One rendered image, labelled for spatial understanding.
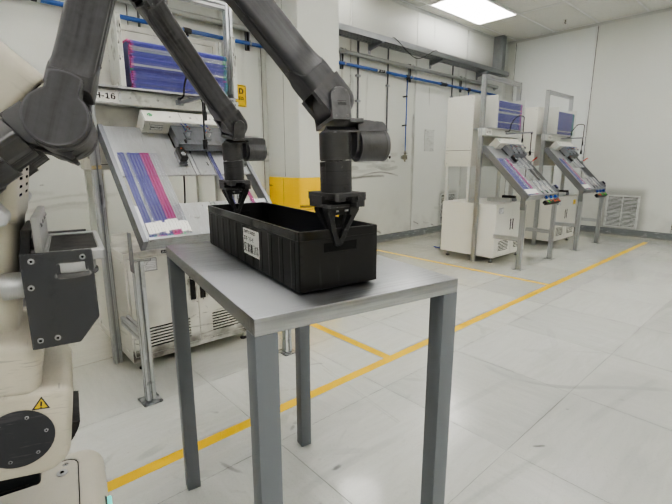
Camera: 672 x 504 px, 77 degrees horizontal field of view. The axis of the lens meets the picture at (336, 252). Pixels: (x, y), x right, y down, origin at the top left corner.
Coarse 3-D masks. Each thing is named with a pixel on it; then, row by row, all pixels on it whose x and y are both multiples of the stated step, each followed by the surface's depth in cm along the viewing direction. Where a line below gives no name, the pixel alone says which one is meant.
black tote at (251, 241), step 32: (224, 224) 110; (256, 224) 91; (288, 224) 116; (320, 224) 101; (352, 224) 89; (256, 256) 93; (288, 256) 79; (320, 256) 77; (352, 256) 81; (320, 288) 78
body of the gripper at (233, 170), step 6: (228, 162) 120; (234, 162) 120; (240, 162) 121; (228, 168) 120; (234, 168) 120; (240, 168) 121; (228, 174) 121; (234, 174) 121; (240, 174) 122; (222, 180) 123; (228, 180) 121; (234, 180) 121; (240, 180) 120; (246, 180) 120
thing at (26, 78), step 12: (0, 48) 63; (0, 60) 63; (12, 60) 64; (24, 60) 66; (0, 72) 63; (12, 72) 64; (24, 72) 65; (36, 72) 67; (0, 84) 64; (12, 84) 64; (24, 84) 65; (36, 84) 66; (0, 96) 64; (12, 96) 64; (24, 96) 66; (0, 108) 64
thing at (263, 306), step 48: (240, 288) 81; (288, 288) 81; (336, 288) 81; (384, 288) 81; (432, 288) 85; (432, 336) 91; (192, 384) 131; (432, 384) 93; (192, 432) 134; (432, 432) 95; (192, 480) 136; (432, 480) 96
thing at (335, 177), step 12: (324, 168) 74; (336, 168) 73; (348, 168) 74; (324, 180) 74; (336, 180) 74; (348, 180) 75; (312, 192) 78; (324, 192) 75; (336, 192) 74; (348, 192) 75; (360, 192) 74
